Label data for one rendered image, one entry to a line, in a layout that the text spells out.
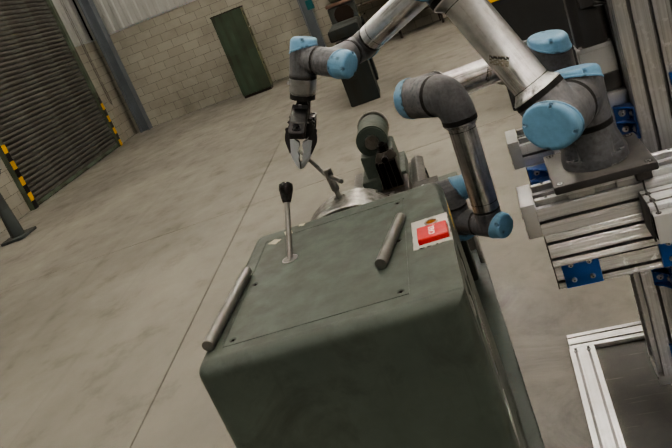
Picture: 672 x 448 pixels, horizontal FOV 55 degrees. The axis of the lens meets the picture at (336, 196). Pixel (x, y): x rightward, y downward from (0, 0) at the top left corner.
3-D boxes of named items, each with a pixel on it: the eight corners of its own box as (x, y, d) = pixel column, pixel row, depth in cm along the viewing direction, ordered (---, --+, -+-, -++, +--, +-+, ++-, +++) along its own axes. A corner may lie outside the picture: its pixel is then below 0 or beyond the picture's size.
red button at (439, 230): (451, 240, 121) (447, 231, 121) (420, 249, 122) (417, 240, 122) (448, 228, 127) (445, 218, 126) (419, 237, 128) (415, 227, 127)
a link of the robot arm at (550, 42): (562, 81, 188) (551, 36, 184) (525, 85, 199) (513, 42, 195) (586, 66, 194) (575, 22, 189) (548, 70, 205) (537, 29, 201)
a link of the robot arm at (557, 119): (610, 110, 140) (449, -81, 141) (588, 137, 130) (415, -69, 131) (567, 138, 149) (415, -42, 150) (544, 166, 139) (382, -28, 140)
